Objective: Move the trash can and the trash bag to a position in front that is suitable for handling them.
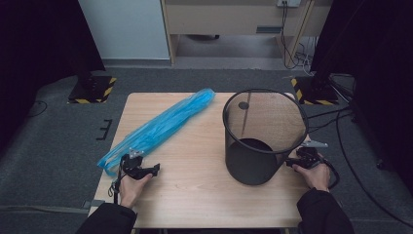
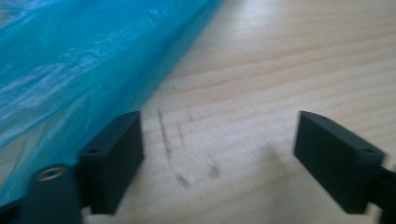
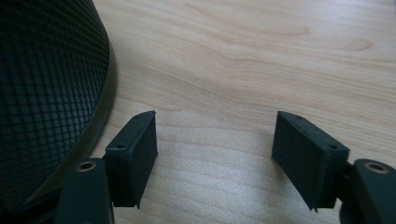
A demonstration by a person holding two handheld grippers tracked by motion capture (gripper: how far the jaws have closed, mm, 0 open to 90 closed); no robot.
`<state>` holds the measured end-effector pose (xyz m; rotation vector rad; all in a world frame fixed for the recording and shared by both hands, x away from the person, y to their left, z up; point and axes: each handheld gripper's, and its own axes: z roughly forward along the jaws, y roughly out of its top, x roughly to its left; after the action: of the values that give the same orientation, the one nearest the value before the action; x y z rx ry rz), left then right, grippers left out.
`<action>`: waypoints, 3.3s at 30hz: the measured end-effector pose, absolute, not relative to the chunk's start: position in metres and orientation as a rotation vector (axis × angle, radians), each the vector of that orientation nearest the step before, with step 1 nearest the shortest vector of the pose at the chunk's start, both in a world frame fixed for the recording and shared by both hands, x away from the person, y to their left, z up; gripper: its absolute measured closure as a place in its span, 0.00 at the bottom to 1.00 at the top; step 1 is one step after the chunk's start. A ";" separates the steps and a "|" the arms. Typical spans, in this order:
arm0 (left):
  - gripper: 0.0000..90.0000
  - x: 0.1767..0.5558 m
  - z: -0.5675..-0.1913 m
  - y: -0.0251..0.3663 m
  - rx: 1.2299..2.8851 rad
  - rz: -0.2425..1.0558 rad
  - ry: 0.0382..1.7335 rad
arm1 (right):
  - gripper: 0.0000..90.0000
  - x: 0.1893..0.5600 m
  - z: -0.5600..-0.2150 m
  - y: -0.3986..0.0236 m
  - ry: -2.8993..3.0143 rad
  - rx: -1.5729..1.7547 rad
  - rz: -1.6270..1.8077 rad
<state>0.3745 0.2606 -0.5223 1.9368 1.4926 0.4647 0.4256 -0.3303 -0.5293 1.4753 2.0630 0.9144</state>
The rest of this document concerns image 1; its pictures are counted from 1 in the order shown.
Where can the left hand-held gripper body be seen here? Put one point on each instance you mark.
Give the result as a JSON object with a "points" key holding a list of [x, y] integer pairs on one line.
{"points": [[133, 164]]}

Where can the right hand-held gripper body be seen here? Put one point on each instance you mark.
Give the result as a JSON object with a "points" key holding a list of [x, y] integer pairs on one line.
{"points": [[308, 156]]}

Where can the black mesh trash bin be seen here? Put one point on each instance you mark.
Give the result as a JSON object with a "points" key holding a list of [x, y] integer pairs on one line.
{"points": [[250, 165]]}

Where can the blue plastic bag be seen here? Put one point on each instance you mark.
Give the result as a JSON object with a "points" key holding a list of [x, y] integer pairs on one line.
{"points": [[162, 126]]}

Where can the person's left hand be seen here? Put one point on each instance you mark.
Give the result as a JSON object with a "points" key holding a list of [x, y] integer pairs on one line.
{"points": [[131, 190]]}

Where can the person's right hand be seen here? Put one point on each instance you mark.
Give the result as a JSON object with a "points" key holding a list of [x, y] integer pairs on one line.
{"points": [[315, 177]]}

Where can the black stand base striped edge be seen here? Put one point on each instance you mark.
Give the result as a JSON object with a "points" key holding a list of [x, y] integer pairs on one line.
{"points": [[92, 91], [315, 92]]}

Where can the black curtain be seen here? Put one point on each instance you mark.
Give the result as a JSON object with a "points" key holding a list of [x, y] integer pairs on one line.
{"points": [[39, 48], [373, 48]]}

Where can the light wooden desk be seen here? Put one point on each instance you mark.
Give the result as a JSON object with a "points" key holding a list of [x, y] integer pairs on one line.
{"points": [[227, 19]]}

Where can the grey power socket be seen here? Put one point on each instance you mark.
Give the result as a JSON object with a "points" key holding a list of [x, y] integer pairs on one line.
{"points": [[288, 2]]}

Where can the grey metal table bracket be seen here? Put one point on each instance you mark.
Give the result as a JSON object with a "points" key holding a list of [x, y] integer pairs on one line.
{"points": [[92, 204]]}

